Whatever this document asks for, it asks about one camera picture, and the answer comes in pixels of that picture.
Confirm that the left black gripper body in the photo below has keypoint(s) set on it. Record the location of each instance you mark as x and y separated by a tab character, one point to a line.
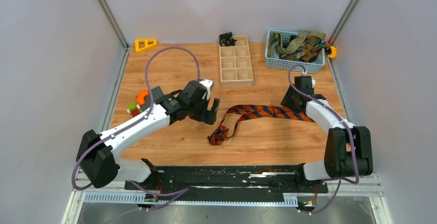
199	110

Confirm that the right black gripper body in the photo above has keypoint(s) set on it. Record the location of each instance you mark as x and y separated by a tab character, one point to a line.
288	100

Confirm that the orange navy striped tie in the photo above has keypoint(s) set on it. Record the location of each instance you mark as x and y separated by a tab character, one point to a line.
247	112

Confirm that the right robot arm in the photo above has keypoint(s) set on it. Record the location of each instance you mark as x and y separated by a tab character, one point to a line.
348	152

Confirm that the blue plastic basket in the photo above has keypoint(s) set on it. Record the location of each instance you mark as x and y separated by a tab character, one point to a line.
283	64

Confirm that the grey building baseplate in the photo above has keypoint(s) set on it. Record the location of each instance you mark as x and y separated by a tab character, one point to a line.
157	93

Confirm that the brown teal patterned tie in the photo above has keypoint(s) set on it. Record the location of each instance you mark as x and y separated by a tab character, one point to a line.
308	51

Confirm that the wooden compartment box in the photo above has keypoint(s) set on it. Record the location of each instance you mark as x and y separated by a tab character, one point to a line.
235	63

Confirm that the orange curved block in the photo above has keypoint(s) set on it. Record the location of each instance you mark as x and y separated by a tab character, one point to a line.
141	97

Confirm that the green and red toy blocks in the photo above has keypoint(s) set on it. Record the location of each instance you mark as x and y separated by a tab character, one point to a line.
133	109

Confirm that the olive patterned tie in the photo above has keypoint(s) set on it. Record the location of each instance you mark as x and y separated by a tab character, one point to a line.
279	44

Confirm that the rolled black tie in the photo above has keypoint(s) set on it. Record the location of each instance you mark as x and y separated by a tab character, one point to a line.
227	39

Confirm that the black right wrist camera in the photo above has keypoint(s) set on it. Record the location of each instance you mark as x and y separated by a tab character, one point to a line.
304	84

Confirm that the yellow orange corner bracket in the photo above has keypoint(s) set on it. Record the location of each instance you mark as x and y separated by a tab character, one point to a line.
330	51

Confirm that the yellow triangle bracket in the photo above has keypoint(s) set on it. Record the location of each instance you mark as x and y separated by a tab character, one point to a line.
144	44

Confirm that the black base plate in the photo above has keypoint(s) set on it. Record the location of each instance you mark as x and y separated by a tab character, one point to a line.
232	183

